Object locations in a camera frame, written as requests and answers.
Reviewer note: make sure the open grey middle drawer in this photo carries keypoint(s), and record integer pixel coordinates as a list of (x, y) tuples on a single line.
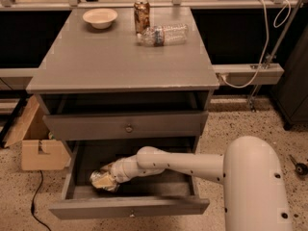
[(167, 194)]

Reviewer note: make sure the closed grey upper drawer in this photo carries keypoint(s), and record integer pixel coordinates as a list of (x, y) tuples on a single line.
[(126, 126)]

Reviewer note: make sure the cardboard box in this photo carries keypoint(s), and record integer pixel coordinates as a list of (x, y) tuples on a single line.
[(39, 151)]

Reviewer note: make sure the clear plastic water bottle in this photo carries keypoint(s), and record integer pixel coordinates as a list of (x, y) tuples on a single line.
[(163, 35)]

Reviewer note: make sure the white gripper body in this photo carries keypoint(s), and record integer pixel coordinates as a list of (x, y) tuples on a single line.
[(115, 171)]

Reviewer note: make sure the white paper bowl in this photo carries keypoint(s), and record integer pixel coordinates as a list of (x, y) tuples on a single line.
[(100, 18)]

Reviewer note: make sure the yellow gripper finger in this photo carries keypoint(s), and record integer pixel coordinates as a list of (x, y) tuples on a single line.
[(104, 181), (106, 167)]

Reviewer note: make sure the green silver 7up can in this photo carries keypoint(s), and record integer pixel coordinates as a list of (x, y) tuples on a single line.
[(96, 176)]

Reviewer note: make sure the grey metal rail beam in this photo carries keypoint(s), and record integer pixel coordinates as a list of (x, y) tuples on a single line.
[(237, 74)]

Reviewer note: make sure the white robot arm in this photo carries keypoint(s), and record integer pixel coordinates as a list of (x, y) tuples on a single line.
[(254, 191)]

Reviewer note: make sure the brown gold soda can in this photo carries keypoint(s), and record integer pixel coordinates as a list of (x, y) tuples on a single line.
[(141, 15)]

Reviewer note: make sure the black tool on floor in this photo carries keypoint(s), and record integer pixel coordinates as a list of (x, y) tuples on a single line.
[(300, 168)]

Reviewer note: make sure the grey drawer cabinet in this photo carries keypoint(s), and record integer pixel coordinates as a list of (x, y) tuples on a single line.
[(89, 72)]

